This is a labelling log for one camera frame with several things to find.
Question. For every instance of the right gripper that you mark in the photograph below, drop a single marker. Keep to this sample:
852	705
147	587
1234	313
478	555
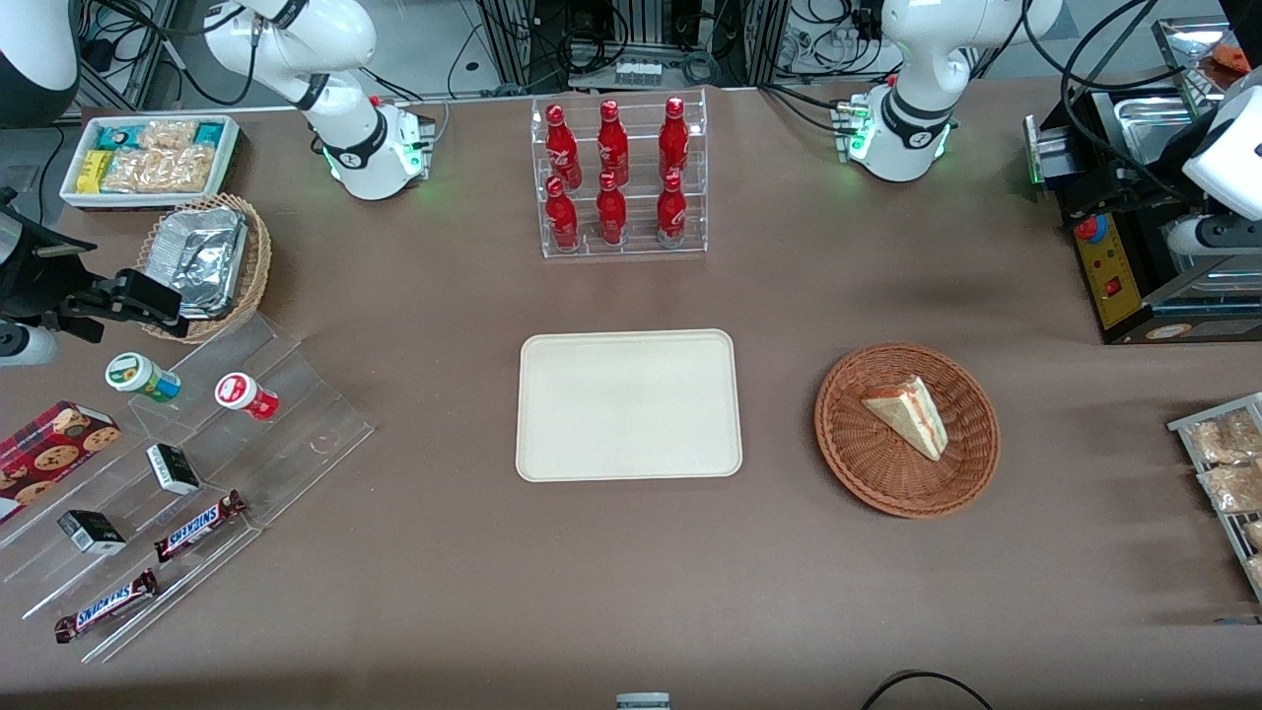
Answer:
37	274

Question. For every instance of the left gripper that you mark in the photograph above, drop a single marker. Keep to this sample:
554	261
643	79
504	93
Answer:
1176	150

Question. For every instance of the triangular sandwich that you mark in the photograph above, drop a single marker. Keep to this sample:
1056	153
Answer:
912	414

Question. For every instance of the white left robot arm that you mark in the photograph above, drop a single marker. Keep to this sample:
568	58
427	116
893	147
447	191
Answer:
907	108

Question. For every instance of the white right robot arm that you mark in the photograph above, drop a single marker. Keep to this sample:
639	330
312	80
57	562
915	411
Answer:
350	148

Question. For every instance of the light wicker basket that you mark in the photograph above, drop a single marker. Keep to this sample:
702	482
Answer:
256	256

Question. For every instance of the brown wicker basket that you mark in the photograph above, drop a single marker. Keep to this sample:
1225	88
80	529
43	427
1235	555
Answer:
877	463

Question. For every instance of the beige plastic tray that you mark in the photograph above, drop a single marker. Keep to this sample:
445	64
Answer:
628	406

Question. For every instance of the green lid cup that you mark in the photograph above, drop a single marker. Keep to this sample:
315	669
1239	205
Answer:
138	375

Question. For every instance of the foil container stack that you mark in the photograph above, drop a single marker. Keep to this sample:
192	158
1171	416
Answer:
202	258

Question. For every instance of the yellow snack packet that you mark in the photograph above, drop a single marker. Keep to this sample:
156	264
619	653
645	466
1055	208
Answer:
93	172

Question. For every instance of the large clear cracker bag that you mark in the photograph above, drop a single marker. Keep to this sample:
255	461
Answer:
158	170

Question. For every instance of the red lid cup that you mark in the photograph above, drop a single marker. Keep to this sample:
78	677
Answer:
242	394

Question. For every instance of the red cookie box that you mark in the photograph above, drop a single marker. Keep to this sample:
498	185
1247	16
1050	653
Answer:
49	454

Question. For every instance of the teal snack packet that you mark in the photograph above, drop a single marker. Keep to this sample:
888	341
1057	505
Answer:
115	136
209	133

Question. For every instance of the small black box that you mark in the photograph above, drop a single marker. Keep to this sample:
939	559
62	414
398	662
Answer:
174	469
91	532

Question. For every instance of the black food warmer machine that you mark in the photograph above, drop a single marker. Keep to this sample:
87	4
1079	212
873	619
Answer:
1109	276

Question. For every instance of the small clear cracker bag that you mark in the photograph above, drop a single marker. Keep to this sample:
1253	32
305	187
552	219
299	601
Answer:
168	133

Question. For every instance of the white snack bin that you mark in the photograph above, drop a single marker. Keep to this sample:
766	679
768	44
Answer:
229	148

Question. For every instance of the clear acrylic step display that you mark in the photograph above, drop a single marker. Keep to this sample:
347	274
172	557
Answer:
296	434

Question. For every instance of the snickers bar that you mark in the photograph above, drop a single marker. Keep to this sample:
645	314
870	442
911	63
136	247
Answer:
106	605
197	527

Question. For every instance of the clear pastry packet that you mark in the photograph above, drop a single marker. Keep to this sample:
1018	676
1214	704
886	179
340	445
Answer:
1227	436
1232	488
1254	534
1256	572

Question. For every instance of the red cola bottle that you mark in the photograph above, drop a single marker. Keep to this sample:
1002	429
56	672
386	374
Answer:
671	209
611	212
561	217
612	143
562	148
673	138

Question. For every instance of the clear acrylic bottle rack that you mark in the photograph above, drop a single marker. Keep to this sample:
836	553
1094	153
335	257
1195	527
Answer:
636	247

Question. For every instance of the white power strip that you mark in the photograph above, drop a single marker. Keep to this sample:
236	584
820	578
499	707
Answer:
638	72

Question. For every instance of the grey device top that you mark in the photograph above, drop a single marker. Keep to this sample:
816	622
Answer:
643	702

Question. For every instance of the aluminium frame rack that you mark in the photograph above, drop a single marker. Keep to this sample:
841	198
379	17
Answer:
631	20

